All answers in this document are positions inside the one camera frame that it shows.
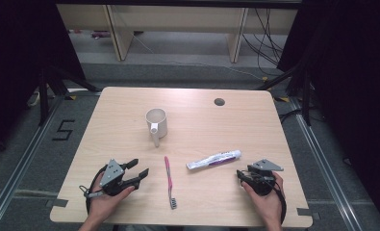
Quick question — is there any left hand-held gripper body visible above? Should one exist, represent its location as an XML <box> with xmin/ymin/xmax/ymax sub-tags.
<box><xmin>95</xmin><ymin>158</ymin><xmax>140</xmax><ymax>197</ymax></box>

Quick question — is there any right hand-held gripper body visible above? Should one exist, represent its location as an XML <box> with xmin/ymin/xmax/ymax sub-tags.
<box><xmin>245</xmin><ymin>158</ymin><xmax>285</xmax><ymax>197</ymax></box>

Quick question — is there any pink and white toothbrush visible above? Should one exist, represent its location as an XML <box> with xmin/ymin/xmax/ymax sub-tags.
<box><xmin>164</xmin><ymin>155</ymin><xmax>178</xmax><ymax>211</ymax></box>

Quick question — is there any white toothpaste tube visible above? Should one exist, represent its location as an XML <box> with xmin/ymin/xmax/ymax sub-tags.
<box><xmin>186</xmin><ymin>149</ymin><xmax>242</xmax><ymax>171</ymax></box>

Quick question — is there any white cup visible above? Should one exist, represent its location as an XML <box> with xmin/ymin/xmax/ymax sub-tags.
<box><xmin>144</xmin><ymin>108</ymin><xmax>168</xmax><ymax>148</ymax></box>

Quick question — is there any person's right hand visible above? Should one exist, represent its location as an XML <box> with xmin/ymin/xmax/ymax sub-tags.
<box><xmin>241</xmin><ymin>172</ymin><xmax>286</xmax><ymax>224</ymax></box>

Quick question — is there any person's left hand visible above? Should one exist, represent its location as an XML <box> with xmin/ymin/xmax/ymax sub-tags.
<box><xmin>88</xmin><ymin>173</ymin><xmax>137</xmax><ymax>223</ymax></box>

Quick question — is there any grey tape piece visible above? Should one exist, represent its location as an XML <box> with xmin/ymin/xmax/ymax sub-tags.
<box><xmin>45</xmin><ymin>198</ymin><xmax>69</xmax><ymax>208</ymax></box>
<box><xmin>296</xmin><ymin>207</ymin><xmax>320</xmax><ymax>221</ymax></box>

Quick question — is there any black metal stand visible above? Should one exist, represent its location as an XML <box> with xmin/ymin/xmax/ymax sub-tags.
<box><xmin>38</xmin><ymin>65</ymin><xmax>101</xmax><ymax>127</ymax></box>
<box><xmin>258</xmin><ymin>62</ymin><xmax>313</xmax><ymax>127</ymax></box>

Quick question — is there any white floor object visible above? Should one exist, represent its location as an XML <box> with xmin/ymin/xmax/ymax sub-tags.
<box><xmin>26</xmin><ymin>90</ymin><xmax>41</xmax><ymax>109</ymax></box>

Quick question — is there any black curtain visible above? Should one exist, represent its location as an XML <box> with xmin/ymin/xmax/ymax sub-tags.
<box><xmin>0</xmin><ymin>0</ymin><xmax>87</xmax><ymax>162</ymax></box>
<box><xmin>276</xmin><ymin>0</ymin><xmax>380</xmax><ymax>222</ymax></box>

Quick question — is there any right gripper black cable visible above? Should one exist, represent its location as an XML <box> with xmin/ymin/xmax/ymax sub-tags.
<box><xmin>272</xmin><ymin>179</ymin><xmax>289</xmax><ymax>225</ymax></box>

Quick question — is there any metal floor rail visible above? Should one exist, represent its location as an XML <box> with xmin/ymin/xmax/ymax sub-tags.
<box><xmin>288</xmin><ymin>97</ymin><xmax>364</xmax><ymax>231</ymax></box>
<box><xmin>0</xmin><ymin>94</ymin><xmax>66</xmax><ymax>231</ymax></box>

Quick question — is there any black floor cable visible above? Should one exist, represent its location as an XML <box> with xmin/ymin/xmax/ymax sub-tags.
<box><xmin>278</xmin><ymin>108</ymin><xmax>304</xmax><ymax>125</ymax></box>

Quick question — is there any light wooden desk frame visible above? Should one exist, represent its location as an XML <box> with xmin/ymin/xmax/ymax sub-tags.
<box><xmin>56</xmin><ymin>3</ymin><xmax>299</xmax><ymax>64</ymax></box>

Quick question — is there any black hanging cable bundle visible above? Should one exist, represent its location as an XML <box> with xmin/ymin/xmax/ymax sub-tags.
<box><xmin>241</xmin><ymin>8</ymin><xmax>287</xmax><ymax>77</ymax></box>

